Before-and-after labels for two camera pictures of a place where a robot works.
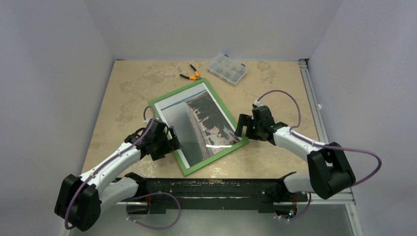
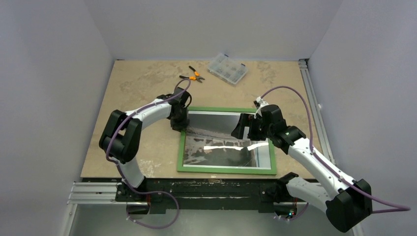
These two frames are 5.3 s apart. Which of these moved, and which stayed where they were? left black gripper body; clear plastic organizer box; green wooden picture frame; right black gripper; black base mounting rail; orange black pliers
Moved: green wooden picture frame; left black gripper body
Stayed: right black gripper; clear plastic organizer box; black base mounting rail; orange black pliers
